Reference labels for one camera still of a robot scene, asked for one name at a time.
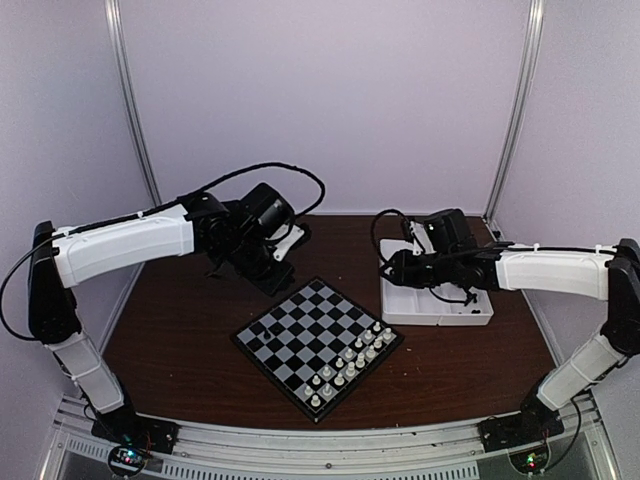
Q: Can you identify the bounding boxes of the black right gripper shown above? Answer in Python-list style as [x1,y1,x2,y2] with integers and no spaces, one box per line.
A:
[378,249,459,289]

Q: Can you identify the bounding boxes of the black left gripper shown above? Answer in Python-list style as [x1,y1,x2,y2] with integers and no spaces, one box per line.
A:
[218,232,296,298]

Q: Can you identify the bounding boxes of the white plastic divided tray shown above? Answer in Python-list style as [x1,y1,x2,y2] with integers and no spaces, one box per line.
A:
[378,238,495,327]

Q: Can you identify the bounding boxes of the black white chessboard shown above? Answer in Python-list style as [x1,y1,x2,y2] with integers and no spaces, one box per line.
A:
[231,277,404,424]

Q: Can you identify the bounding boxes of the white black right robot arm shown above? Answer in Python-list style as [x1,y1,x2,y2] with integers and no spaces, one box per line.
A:
[380,239,639,442]

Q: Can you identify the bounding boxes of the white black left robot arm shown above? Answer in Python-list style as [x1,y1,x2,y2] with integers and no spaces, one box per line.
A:
[12,184,306,444]

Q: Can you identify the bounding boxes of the pile of black chess pieces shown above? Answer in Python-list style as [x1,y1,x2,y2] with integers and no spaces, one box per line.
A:
[456,293,483,315]

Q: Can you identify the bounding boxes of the white chess piece row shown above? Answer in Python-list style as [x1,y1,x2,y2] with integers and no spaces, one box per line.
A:
[296,321,400,412]

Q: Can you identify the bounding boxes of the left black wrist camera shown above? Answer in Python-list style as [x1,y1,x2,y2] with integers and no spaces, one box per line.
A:
[240,182,294,242]

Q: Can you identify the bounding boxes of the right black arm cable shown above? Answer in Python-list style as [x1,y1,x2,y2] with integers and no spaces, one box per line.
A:
[369,208,409,276]

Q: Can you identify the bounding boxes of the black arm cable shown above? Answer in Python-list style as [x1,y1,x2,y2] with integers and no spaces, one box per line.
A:
[369,208,409,276]
[134,160,327,221]

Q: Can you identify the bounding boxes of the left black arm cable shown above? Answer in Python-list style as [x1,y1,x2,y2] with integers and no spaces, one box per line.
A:
[134,160,327,221]

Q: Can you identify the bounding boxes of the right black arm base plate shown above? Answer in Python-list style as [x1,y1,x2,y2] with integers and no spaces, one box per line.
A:
[478,396,565,453]

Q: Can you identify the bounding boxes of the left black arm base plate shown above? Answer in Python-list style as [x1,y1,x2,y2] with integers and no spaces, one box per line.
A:
[91,403,179,454]

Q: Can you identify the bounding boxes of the right aluminium frame post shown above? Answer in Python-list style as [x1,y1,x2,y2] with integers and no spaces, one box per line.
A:
[483,0,546,223]

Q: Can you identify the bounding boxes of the aluminium frame post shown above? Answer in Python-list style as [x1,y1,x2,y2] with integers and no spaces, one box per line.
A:
[103,0,168,224]
[483,0,546,223]

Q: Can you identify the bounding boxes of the front aluminium rail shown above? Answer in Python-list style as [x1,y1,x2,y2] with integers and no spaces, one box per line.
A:
[35,395,621,479]

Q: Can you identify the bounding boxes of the left aluminium frame post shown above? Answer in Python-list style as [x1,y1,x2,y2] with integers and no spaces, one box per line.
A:
[103,0,168,224]

